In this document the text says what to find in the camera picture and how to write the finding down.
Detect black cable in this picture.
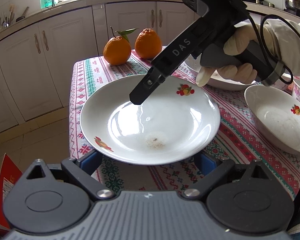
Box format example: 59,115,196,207
244,10,300,86

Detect orange with leaf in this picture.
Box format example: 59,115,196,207
103,27,137,66

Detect orange without leaf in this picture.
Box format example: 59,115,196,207
135,28,162,60

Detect patterned tablecloth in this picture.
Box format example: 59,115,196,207
69,53,300,198

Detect gloved right hand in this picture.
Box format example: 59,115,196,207
196,24,285,87

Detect white kitchen cabinets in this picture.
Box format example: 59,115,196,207
0,1,194,132

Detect red packet on floor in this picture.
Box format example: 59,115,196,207
0,154,23,230

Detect white plate with fruit print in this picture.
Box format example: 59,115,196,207
80,75,221,165

